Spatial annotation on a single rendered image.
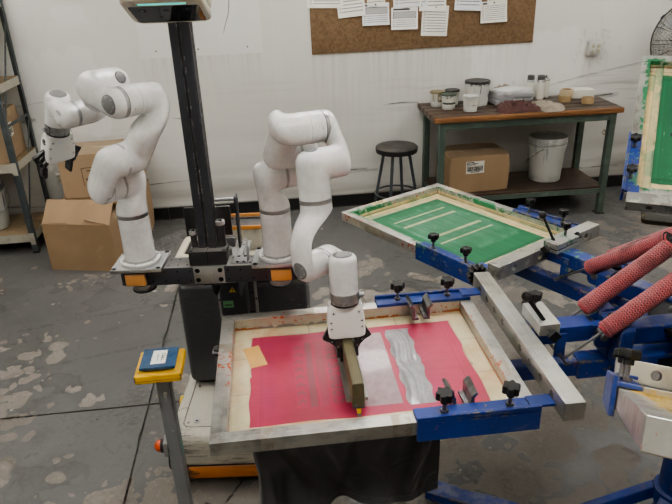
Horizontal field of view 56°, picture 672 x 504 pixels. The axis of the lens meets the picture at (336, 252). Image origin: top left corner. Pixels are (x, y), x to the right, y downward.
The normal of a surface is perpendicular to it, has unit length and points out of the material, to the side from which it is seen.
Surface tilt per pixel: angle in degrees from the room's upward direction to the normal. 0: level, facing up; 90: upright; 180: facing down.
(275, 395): 0
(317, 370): 0
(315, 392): 0
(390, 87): 90
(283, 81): 90
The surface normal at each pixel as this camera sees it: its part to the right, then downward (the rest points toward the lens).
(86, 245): -0.13, 0.42
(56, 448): -0.04, -0.91
